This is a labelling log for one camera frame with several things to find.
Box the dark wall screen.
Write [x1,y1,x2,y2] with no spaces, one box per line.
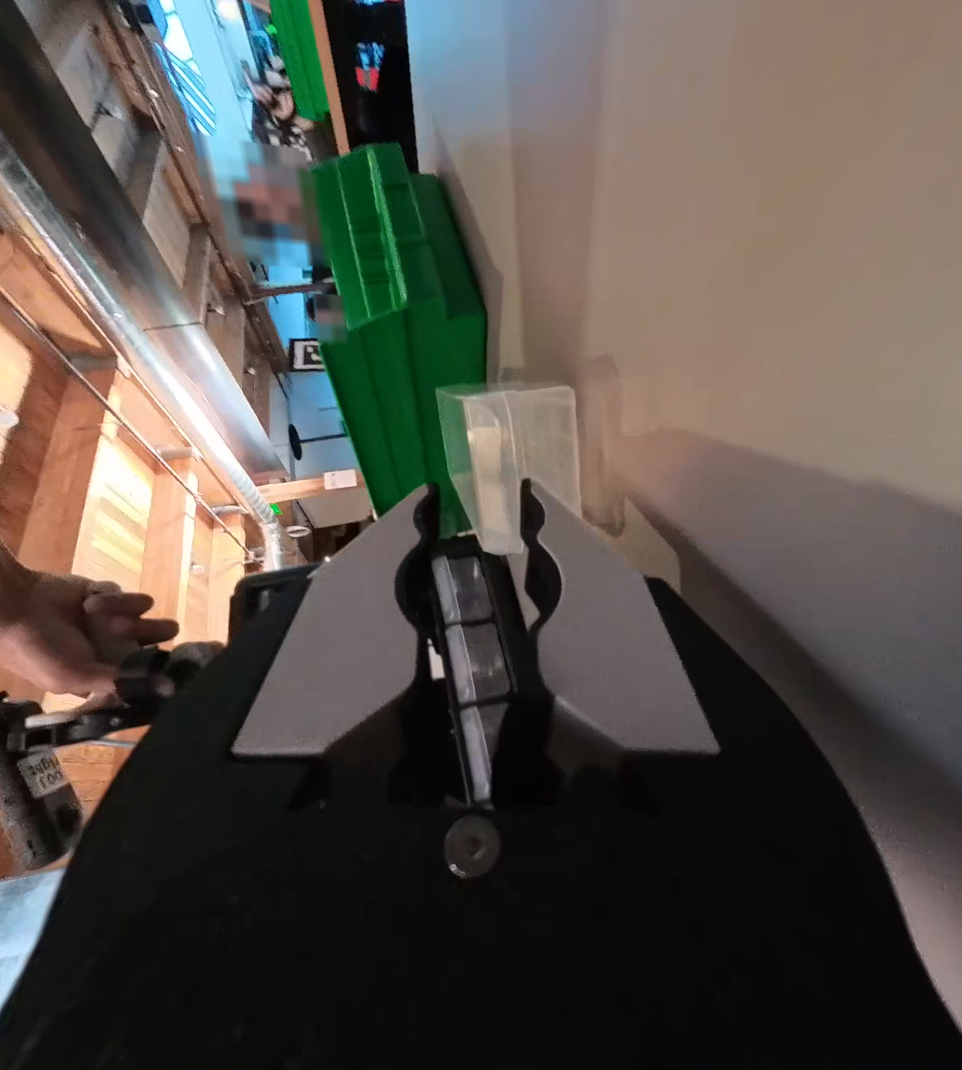
[322,0,420,157]

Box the clear plastic drawer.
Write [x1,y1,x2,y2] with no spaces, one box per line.
[434,383,579,555]

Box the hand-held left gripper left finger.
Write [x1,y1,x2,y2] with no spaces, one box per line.
[232,483,450,804]

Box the metal ceiling duct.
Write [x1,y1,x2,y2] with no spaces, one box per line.
[0,59,306,578]

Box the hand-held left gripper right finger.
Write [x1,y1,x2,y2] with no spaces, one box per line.
[518,478,721,791]

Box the green plastic bin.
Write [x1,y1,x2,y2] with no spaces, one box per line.
[307,142,489,329]
[267,0,333,120]
[318,318,492,536]

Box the person's right hand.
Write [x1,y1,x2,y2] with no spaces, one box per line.
[17,575,181,699]

